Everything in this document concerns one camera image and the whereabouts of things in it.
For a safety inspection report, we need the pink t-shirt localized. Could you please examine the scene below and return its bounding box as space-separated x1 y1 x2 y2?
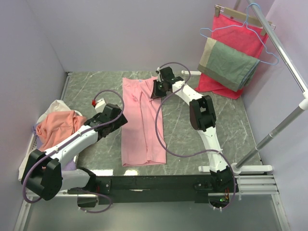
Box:
121 77 166 167

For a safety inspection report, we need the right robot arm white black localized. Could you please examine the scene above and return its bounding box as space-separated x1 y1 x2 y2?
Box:
151 66 236 192

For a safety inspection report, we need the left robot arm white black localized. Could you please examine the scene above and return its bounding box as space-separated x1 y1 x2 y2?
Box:
21 103 128 201

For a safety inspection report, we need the white rack foot rear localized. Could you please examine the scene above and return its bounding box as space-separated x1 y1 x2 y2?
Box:
181 70 201 76

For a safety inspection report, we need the white rack foot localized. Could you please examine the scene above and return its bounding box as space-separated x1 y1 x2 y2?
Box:
181 70 201 76
198 165 274 174

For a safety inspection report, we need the lavender purple t-shirt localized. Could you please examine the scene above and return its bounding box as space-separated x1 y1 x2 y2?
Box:
32 123 76 171

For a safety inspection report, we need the salmon orange t-shirt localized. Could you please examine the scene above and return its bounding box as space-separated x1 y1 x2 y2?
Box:
36 110 87 151

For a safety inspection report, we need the white cream t-shirt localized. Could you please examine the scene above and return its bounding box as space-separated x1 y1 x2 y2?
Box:
18 100 70 181

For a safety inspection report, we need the green beige folded cloth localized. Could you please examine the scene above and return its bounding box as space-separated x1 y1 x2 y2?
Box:
197 38 260 91

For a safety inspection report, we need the white laundry basket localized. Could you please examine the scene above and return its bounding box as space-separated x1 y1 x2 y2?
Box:
27 131 80 180

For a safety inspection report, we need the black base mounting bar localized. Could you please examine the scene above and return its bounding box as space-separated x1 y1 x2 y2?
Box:
67 175 241 209

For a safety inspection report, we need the red mesh laundry bag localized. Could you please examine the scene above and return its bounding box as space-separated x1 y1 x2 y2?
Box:
195 14 268 99

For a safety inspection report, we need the wooden clip hanger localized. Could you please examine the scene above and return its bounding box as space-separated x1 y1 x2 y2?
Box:
215 5 266 36

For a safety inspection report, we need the white rack foot front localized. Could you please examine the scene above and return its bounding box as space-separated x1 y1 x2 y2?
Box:
198 165 274 174

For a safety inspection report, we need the silver clothes rack pole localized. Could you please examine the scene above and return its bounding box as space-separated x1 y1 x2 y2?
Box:
234 0 308 170

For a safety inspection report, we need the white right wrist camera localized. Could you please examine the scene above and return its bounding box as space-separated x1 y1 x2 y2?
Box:
155 67 162 82

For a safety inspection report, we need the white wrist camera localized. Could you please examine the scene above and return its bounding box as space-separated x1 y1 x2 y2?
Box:
92 98 106 113
155 67 162 82

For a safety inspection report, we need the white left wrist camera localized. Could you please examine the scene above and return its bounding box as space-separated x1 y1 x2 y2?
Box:
92 98 106 113

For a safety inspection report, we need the blue wire hanger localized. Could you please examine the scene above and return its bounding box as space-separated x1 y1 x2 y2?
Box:
199 3 279 65

